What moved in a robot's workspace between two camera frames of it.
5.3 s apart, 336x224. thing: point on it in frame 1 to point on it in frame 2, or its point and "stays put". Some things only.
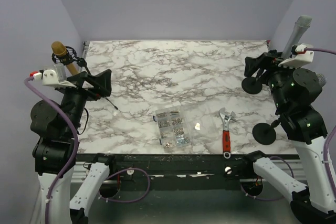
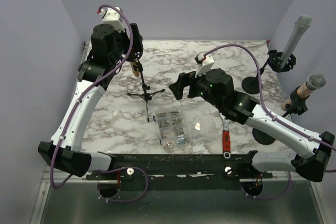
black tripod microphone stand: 70,56 to 147,97
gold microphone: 59,48 to 135,72
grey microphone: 302,24 stays put
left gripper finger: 96,91 to 133,57
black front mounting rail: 195,172 stays put
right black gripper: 272,66 to 191,82
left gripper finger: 102,82 to 137,45
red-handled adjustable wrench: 226,132 stays put
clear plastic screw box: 173,130 stays put
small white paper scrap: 197,126 stays put
